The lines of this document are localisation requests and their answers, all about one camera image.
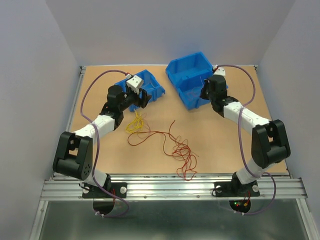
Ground red wires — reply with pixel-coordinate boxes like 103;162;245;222
127;119;200;181

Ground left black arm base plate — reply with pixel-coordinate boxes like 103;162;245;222
79;181;128;200

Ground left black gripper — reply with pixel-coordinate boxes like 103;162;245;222
118;80;152;112

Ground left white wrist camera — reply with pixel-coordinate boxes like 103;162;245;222
126;75;144;95

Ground yellow wires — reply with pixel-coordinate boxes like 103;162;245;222
124;109;147;133

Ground large blue divided bin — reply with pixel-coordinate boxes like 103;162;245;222
165;52;213;111

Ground aluminium extrusion rail frame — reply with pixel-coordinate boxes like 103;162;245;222
31;65;319;240

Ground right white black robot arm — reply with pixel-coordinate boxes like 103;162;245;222
200;75;291;197

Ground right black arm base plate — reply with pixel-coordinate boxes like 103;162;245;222
211;181;261;199

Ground small blue plastic bin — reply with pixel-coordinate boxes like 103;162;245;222
115;69;166;112

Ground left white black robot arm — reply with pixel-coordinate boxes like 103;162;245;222
52;85;152;197

